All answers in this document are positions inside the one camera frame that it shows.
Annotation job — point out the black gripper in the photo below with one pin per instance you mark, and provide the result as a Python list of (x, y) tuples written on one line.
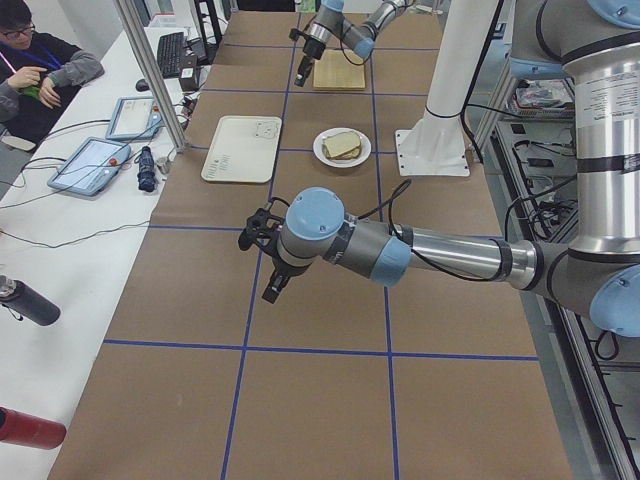
[(314, 48), (286, 270)]

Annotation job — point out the white bread slice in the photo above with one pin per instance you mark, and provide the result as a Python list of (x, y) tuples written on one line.
[(343, 141)]

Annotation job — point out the white round plate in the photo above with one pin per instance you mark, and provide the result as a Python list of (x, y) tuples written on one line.
[(365, 152)]

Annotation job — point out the bread slice under egg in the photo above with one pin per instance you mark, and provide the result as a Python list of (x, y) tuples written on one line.
[(342, 156)]

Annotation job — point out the wooden cutting board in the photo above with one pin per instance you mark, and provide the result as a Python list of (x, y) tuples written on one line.
[(339, 70)]

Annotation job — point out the cream bear serving tray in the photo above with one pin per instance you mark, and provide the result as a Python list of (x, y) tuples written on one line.
[(243, 150)]

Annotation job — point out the small black box on desk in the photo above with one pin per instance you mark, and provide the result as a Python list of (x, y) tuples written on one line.
[(189, 79)]

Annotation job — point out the black keyboard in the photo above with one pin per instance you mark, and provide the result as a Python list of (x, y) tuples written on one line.
[(169, 54)]

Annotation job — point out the folded blue umbrella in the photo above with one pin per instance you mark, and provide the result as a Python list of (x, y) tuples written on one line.
[(146, 173)]

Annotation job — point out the small silver cup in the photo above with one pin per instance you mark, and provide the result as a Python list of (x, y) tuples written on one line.
[(163, 164)]

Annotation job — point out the black computer mouse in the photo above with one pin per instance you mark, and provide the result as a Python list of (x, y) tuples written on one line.
[(141, 85)]

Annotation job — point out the far teach pendant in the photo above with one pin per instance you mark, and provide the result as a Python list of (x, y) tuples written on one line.
[(134, 118)]

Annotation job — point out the teach pendant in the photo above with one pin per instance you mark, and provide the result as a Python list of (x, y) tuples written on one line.
[(134, 118), (91, 167)]

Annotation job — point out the near teach pendant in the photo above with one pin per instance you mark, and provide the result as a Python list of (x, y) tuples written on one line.
[(91, 167)]

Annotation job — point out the black bottle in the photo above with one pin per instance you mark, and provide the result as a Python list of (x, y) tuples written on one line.
[(26, 302)]

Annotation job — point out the seated person in black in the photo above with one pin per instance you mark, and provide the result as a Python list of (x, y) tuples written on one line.
[(40, 74)]

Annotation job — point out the red bottle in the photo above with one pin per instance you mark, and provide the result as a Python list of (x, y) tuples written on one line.
[(19, 428)]

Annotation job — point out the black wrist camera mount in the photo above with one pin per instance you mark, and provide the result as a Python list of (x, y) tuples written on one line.
[(295, 34), (262, 229)]

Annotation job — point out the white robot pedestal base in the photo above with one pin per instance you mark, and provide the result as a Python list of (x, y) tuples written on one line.
[(435, 145)]

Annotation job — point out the aluminium frame post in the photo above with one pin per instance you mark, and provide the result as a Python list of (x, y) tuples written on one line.
[(146, 60)]

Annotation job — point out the aluminium side frame rail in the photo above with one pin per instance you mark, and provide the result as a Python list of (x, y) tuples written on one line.
[(570, 184)]

